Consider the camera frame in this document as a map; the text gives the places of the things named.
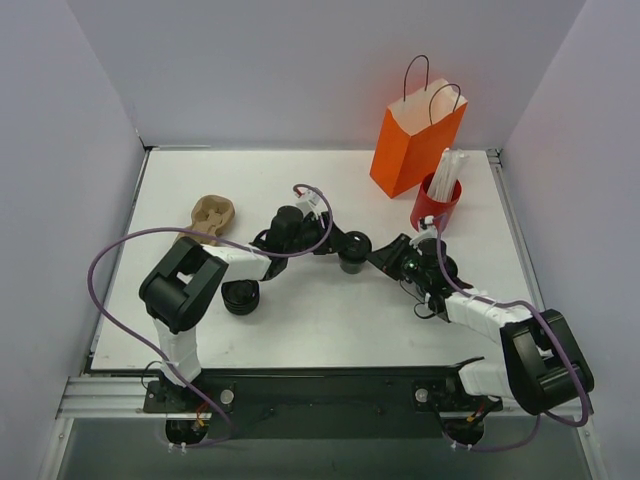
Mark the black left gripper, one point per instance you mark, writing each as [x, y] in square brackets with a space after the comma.
[324, 235]

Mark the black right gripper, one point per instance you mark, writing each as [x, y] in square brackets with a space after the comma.
[397, 254]

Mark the dark coffee cup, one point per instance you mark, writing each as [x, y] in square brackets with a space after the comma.
[449, 271]
[351, 267]

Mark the black cup lid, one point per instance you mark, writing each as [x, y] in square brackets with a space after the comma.
[358, 247]

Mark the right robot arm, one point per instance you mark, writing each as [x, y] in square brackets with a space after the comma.
[542, 368]

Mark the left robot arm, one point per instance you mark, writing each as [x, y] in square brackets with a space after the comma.
[179, 290]

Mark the red cylindrical cup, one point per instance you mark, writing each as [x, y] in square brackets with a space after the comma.
[426, 206]

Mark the white wrapped straws bundle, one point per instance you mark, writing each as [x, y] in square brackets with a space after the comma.
[446, 175]

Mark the stack of black lids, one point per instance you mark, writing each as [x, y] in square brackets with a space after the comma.
[240, 298]

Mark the brown cardboard cup carrier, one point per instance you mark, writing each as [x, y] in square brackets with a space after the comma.
[212, 215]

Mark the orange paper bag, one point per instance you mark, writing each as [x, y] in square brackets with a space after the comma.
[415, 131]

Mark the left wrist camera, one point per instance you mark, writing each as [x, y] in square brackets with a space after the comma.
[308, 200]

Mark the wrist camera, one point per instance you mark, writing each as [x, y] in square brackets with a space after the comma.
[427, 229]
[308, 200]

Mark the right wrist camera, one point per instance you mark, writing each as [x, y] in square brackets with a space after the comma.
[427, 229]

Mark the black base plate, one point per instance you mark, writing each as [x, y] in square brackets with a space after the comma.
[250, 404]

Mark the aluminium frame rail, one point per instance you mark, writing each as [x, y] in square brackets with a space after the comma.
[126, 397]

